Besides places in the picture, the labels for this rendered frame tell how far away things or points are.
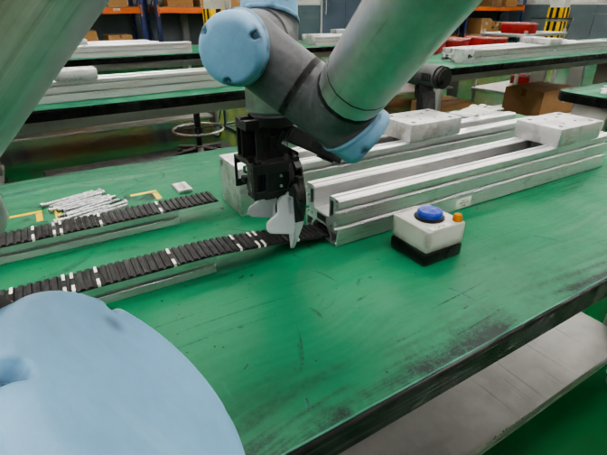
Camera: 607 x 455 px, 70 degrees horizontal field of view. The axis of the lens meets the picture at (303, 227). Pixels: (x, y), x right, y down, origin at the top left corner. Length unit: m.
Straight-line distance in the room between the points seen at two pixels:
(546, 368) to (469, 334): 0.90
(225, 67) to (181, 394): 0.36
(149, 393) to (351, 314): 0.43
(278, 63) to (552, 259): 0.53
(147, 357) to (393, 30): 0.28
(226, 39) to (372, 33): 0.17
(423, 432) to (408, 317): 0.64
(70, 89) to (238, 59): 1.67
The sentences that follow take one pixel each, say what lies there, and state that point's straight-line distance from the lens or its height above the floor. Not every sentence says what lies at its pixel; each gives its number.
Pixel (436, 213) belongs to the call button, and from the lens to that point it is 0.70.
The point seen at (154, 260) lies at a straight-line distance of 0.66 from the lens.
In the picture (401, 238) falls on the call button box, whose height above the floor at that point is 0.80.
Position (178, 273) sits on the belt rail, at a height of 0.79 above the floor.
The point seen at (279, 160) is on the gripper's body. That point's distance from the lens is 0.64.
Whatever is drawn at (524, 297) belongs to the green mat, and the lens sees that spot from 0.68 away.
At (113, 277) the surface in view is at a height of 0.81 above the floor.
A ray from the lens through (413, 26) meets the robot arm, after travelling 0.36.
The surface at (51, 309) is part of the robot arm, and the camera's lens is 0.18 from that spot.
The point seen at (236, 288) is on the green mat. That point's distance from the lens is 0.63.
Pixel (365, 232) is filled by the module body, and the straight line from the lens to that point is 0.75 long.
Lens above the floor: 1.14
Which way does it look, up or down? 27 degrees down
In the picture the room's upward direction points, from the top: straight up
